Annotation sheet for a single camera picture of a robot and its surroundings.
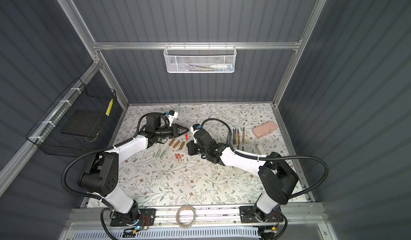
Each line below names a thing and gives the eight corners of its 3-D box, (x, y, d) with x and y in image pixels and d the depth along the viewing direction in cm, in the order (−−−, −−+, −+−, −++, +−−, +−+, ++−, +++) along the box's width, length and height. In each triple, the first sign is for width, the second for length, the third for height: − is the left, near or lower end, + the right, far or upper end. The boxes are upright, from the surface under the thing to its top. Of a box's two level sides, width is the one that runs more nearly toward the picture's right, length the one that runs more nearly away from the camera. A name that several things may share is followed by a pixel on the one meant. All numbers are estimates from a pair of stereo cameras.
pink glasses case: (256, 138, 103) (257, 136, 101) (250, 131, 107) (251, 128, 105) (276, 129, 108) (278, 126, 106) (270, 122, 112) (271, 120, 110)
